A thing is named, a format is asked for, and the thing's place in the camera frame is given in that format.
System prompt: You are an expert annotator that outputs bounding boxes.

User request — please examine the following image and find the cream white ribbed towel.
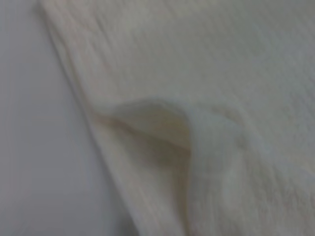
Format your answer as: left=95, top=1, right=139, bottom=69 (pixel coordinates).
left=36, top=0, right=315, bottom=236

